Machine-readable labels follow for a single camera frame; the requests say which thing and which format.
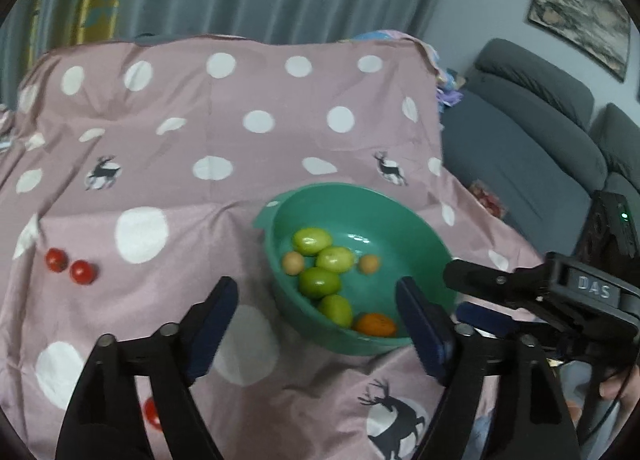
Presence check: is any orange tangerine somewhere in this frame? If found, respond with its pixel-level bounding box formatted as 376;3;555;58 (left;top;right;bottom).
352;313;397;337

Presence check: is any small red tomato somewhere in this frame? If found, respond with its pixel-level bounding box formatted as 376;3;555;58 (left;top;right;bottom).
70;259;98;285
44;247;68;273

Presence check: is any small red tomato top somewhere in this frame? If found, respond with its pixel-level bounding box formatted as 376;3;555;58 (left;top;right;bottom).
44;247;68;273

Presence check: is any brown longan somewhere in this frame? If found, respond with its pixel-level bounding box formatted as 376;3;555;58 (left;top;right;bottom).
281;251;305;277
358;254;381;275

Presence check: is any large green tomato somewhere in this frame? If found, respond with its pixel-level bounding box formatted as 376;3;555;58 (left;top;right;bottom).
314;246;355;275

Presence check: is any green tomato pointed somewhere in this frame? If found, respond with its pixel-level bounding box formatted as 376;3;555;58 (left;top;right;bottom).
298;267;342;299

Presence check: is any person hand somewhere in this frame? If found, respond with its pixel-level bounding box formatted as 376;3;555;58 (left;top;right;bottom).
599;366;640;408

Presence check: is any red tomato front left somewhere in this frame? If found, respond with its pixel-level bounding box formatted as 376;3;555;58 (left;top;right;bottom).
142;396;163;432

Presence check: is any black device green light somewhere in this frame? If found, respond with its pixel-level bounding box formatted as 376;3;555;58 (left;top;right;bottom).
574;191;639;278

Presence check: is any red snack packet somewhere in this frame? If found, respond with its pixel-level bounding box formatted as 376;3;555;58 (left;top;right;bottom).
469;180;508;219

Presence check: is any grey sofa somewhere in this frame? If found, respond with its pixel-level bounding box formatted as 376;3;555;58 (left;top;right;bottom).
442;38;639;254

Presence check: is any green plastic basin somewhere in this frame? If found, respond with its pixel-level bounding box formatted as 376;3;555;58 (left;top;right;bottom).
254;183;456;356

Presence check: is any pink polka dot tablecloth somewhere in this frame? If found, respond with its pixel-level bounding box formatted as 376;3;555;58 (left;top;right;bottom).
1;37;540;459

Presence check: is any colourful bedding under cloth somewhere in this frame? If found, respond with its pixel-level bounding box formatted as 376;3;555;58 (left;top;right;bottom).
349;30;465;113

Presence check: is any framed wall painting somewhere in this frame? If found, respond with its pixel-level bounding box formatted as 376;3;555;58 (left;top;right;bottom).
528;0;630;82

